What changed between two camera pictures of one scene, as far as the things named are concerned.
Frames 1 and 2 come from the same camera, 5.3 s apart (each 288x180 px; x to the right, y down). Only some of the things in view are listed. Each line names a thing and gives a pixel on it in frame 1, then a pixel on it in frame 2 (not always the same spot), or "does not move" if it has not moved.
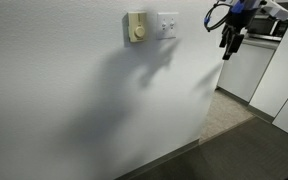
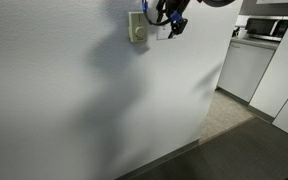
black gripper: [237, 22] -> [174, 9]
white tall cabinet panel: [285, 69] does not move
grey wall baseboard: [146, 167] does not move
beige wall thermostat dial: [137, 22] does not move
